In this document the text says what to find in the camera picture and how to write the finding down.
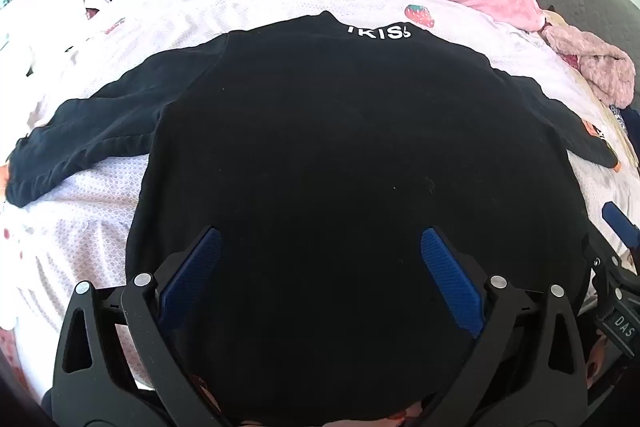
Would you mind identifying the black sweater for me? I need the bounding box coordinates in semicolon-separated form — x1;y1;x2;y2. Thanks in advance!
5;11;621;427

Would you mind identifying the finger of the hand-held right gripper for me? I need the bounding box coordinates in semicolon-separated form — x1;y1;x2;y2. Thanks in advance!
601;201;640;253
581;231;626;303

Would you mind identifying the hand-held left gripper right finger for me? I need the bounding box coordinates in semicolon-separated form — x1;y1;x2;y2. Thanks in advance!
420;227;588;427

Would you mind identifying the pale yellow blanket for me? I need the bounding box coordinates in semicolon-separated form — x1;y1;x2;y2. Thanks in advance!
542;7;640;168

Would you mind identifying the dark blue cloth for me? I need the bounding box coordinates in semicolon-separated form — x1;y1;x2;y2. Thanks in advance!
610;104;640;134

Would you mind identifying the pink fluffy garment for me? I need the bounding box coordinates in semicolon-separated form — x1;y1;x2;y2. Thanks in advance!
542;24;637;105

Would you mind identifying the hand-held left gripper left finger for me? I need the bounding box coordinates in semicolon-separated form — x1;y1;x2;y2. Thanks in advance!
52;227;223;427

